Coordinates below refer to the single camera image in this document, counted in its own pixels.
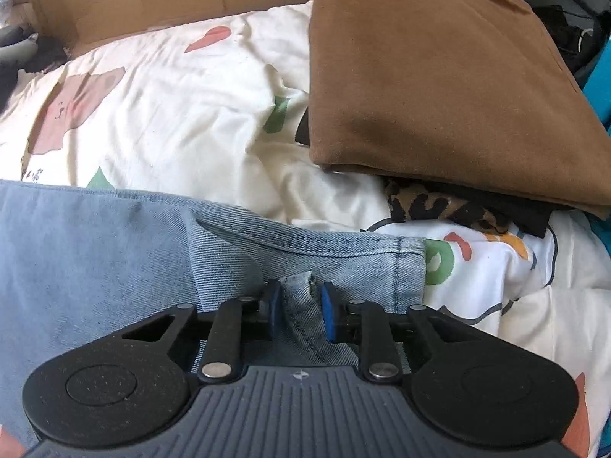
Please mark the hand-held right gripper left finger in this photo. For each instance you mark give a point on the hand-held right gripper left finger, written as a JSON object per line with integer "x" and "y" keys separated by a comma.
{"x": 273, "y": 312}

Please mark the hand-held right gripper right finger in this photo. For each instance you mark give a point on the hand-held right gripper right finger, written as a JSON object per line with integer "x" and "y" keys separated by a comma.
{"x": 329, "y": 315}

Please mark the light blue denim pants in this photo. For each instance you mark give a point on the light blue denim pants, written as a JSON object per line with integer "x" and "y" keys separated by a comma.
{"x": 95, "y": 257}

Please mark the black clothes pile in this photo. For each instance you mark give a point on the black clothes pile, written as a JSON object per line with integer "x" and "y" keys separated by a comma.
{"x": 43, "y": 57}

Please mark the dark patterned garment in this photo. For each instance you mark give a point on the dark patterned garment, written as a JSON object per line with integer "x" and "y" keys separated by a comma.
{"x": 429, "y": 205}

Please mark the cream bear print bed sheet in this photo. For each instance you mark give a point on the cream bear print bed sheet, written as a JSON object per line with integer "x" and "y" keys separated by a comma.
{"x": 191, "y": 119}

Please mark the brown folded garment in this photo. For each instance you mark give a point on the brown folded garment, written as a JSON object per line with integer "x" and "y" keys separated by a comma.
{"x": 429, "y": 81}

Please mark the teal printed blanket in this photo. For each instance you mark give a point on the teal printed blanket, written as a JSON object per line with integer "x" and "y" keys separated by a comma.
{"x": 599, "y": 95}

